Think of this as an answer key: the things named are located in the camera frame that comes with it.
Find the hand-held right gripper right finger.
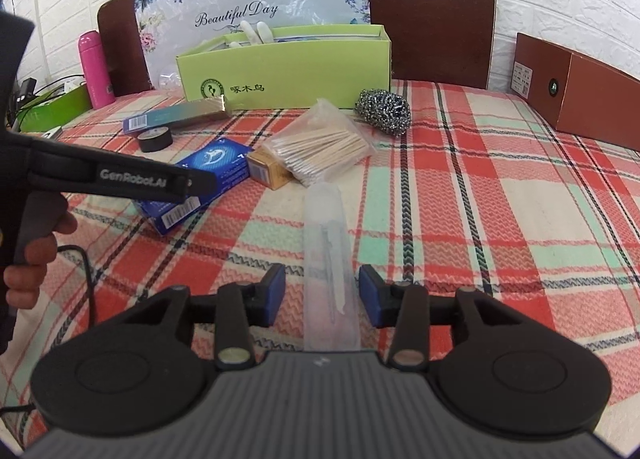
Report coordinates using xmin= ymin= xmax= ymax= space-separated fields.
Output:
xmin=359 ymin=264 xmax=533 ymax=371

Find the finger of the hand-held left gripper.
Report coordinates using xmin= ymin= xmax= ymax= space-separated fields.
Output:
xmin=172 ymin=166 xmax=220 ymax=205

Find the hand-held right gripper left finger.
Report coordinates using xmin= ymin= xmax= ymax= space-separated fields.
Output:
xmin=106 ymin=264 xmax=287 ymax=371

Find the blue box with barcode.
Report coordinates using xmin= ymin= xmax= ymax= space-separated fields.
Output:
xmin=134 ymin=137 xmax=252 ymax=236

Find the black tape roll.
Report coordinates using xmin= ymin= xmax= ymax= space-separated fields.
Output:
xmin=137 ymin=128 xmax=174 ymax=154

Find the gold cardboard box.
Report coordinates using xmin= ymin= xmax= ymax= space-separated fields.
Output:
xmin=246 ymin=146 xmax=297 ymax=190

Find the iridescent blue gold slim box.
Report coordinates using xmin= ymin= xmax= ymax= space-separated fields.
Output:
xmin=122 ymin=96 xmax=232 ymax=136

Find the clear plastic sleeve with tool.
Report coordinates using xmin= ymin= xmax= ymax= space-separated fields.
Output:
xmin=304 ymin=183 xmax=362 ymax=354

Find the bag of cotton swabs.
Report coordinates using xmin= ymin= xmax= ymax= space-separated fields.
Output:
xmin=260 ymin=99 xmax=378 ymax=188

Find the light green cardboard box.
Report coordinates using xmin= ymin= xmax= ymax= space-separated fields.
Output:
xmin=175 ymin=24 xmax=392 ymax=110

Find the white glove with pink cuff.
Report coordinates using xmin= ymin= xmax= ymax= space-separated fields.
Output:
xmin=226 ymin=20 xmax=274 ymax=48

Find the steel wool scourer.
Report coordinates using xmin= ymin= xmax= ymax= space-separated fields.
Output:
xmin=354 ymin=88 xmax=412 ymax=137

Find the person's left hand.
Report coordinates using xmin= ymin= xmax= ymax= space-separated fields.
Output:
xmin=4 ymin=194 xmax=79 ymax=310

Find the pink thermos bottle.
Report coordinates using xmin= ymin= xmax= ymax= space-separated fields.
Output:
xmin=77 ymin=31 xmax=116 ymax=110

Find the plaid tablecloth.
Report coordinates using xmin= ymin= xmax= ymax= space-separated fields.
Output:
xmin=0 ymin=79 xmax=640 ymax=455

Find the brown shoe box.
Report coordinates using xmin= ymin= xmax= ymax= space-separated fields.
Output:
xmin=510 ymin=32 xmax=640 ymax=152

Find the green tray with cables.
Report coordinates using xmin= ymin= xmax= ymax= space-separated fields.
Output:
xmin=10 ymin=74 xmax=83 ymax=132

